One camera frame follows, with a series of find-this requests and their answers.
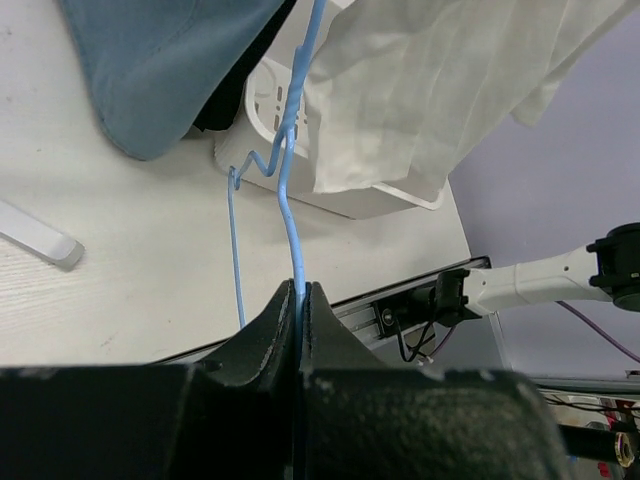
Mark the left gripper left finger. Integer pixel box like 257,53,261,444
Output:
1,281,295,479

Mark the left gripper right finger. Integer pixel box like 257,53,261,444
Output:
299,283,572,479

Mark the white skirt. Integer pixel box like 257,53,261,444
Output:
304,1,636,190

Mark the blue denim skirt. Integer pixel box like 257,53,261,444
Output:
60,0,295,161

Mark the light blue wire hanger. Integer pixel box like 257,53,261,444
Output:
227,0,329,329

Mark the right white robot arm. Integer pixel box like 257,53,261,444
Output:
429,223,639,327

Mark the white plastic basket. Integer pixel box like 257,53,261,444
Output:
214,58,446,220

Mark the silver clothes rack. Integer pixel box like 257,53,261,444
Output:
1,201,85,271

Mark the black garment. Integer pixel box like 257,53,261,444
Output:
193,50,263,131

